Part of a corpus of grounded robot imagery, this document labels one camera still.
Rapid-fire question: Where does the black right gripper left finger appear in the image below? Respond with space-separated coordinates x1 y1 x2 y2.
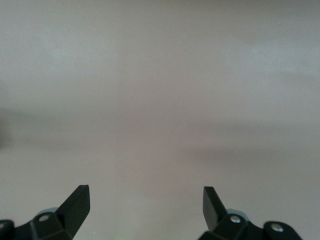
13 184 90 240

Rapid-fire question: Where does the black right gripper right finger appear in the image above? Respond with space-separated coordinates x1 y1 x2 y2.
198 186 266 240

